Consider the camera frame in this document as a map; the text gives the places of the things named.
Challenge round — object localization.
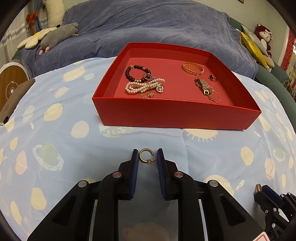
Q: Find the red bow ribbon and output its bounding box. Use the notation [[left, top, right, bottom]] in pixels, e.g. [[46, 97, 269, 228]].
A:
[[26, 11, 38, 32]]

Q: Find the dark bead bracelet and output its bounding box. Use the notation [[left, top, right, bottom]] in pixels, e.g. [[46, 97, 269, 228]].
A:
[[125, 65, 152, 83]]

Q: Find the green sofa bed frame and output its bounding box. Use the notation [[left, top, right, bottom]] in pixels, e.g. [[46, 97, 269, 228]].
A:
[[229, 16, 296, 130]]

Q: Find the grey seal plush toy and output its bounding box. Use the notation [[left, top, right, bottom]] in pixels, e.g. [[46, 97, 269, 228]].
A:
[[39, 22, 78, 55]]

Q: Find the white alpaca plush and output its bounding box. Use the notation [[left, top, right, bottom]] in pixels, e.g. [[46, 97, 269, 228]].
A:
[[42, 0, 65, 28]]

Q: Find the white pearl necklace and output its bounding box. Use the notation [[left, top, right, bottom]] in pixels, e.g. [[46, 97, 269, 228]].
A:
[[125, 78, 166, 95]]

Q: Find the flower shaped cream pillow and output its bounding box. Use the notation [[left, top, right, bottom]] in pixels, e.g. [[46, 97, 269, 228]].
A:
[[17, 27, 57, 49]]

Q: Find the gold hoop earring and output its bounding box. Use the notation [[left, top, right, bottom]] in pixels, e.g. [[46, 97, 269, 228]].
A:
[[138, 148, 157, 165], [255, 184, 262, 193]]

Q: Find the gold chain clover necklace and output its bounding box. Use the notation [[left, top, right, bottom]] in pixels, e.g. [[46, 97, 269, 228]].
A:
[[207, 85, 222, 104]]

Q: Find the gold cuff bangle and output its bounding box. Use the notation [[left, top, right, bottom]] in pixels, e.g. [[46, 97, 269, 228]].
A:
[[182, 62, 204, 76]]

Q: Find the gold watch bracelet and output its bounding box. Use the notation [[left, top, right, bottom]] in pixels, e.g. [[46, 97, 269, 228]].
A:
[[194, 77, 212, 96]]

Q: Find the blue planet print tablecloth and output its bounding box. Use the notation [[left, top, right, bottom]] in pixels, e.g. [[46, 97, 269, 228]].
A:
[[1, 58, 295, 240]]

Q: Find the gold flower pendant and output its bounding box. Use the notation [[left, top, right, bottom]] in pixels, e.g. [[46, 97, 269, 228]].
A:
[[139, 92, 155, 98]]

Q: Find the white curtain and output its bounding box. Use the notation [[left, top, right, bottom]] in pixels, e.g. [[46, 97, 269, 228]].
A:
[[0, 1, 35, 67]]

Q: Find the round wooden white device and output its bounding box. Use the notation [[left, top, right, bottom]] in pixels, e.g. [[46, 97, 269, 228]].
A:
[[0, 62, 29, 110]]

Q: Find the red monkey plush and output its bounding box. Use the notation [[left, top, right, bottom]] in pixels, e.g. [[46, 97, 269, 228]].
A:
[[254, 24, 273, 57]]

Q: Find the brown phone case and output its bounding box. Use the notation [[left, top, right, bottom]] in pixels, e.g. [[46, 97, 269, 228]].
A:
[[0, 78, 36, 126]]

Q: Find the blue grey bed blanket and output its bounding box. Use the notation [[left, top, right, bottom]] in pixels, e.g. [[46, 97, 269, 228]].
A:
[[22, 1, 258, 78]]

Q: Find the gold yellow cushion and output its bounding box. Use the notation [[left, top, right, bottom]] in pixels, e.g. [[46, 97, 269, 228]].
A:
[[239, 25, 275, 71]]

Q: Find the red cardboard box tray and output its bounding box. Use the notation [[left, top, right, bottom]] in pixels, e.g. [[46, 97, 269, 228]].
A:
[[92, 43, 261, 130]]

